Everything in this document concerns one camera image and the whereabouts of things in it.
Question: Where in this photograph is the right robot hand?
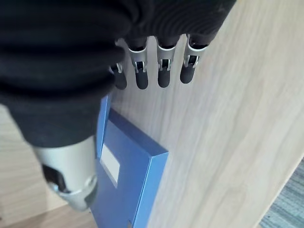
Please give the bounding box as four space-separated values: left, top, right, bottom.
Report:
0 0 238 213

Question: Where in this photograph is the blue file folder box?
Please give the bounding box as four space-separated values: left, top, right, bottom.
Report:
89 95 170 228

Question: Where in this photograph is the light wood cabinet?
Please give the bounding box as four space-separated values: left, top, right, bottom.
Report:
0 0 304 228

